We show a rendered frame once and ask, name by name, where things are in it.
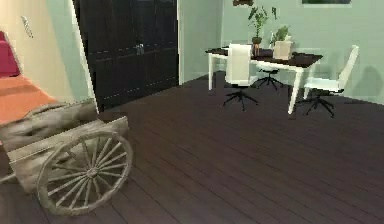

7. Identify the white swivel office chair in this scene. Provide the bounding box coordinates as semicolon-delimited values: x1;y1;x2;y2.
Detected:
222;43;259;112
250;32;285;92
295;44;360;119

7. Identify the black double door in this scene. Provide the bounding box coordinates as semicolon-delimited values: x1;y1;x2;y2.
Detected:
72;0;180;112

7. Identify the tall plant in brown pot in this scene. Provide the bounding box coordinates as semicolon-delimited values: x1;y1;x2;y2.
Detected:
247;5;278;57

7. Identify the green plant in beige pot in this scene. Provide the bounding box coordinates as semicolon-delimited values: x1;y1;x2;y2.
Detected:
270;25;294;61

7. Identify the white table with dark top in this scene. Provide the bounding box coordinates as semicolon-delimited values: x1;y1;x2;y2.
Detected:
205;46;324;115

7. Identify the weathered wooden wheeled cart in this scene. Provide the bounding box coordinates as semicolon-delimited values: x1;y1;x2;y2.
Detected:
0;98;134;217

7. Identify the magenta sofa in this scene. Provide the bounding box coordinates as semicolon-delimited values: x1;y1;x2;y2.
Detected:
0;30;22;79

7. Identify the dark brown wall ornament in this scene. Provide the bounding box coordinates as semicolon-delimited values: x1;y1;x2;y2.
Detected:
232;0;255;8

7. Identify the dark framed wall picture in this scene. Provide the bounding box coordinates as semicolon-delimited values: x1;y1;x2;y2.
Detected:
302;0;352;5

